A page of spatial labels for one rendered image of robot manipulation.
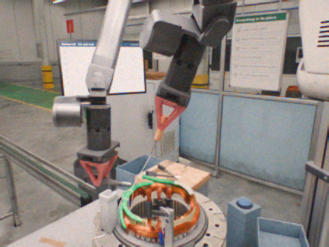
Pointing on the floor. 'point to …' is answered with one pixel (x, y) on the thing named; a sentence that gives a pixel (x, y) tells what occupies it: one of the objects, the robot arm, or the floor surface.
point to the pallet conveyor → (70, 192)
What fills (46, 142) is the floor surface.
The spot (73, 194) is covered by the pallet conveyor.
